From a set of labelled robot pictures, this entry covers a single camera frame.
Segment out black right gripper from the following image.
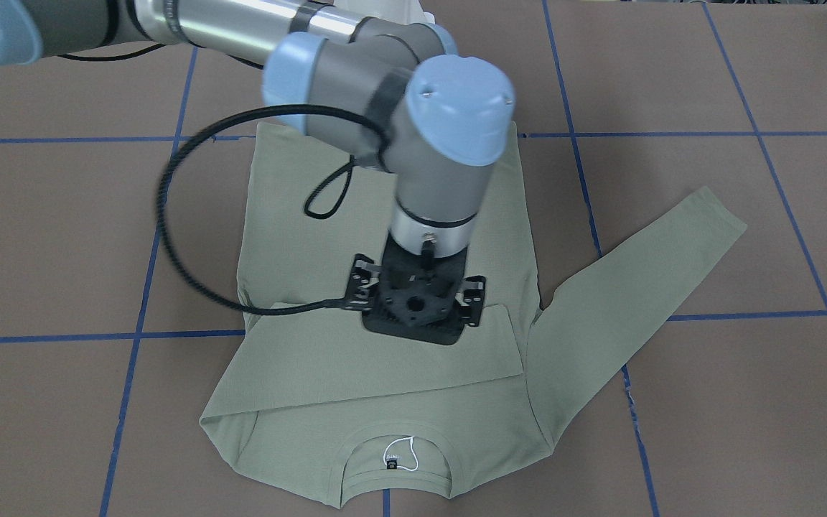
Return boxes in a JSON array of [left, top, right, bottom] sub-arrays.
[[342, 240, 487, 345]]

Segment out olive green long-sleeve shirt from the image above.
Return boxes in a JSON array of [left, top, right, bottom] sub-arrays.
[[198, 129, 747, 508]]

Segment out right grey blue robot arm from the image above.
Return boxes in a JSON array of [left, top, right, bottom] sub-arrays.
[[0, 1, 515, 345]]

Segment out white string tag loop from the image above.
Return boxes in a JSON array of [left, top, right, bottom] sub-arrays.
[[382, 436, 420, 473]]

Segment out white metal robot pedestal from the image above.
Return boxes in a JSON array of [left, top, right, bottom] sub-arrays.
[[332, 0, 436, 25]]

